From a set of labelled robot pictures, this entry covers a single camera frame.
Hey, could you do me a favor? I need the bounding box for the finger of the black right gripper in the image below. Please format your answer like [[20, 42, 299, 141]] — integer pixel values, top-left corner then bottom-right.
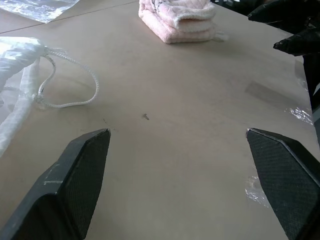
[[247, 0, 320, 33], [272, 26, 320, 57]]

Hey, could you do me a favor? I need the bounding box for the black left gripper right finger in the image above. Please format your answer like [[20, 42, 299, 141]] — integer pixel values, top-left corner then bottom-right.
[[245, 128, 320, 240]]

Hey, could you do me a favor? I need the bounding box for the folded pink towel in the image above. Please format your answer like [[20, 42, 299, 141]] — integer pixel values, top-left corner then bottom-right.
[[138, 0, 230, 45]]

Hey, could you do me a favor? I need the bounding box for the white braided rope loop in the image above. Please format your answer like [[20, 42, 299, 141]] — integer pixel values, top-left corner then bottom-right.
[[33, 46, 99, 110]]

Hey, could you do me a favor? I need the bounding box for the clear plastic sheet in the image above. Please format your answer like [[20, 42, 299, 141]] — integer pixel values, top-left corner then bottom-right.
[[0, 0, 79, 24]]

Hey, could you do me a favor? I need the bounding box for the white translucent drawstring bag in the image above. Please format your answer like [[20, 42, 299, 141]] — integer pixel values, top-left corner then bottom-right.
[[0, 36, 47, 158]]

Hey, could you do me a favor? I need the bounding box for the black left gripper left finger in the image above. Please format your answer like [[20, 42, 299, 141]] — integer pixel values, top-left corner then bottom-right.
[[0, 128, 112, 240]]

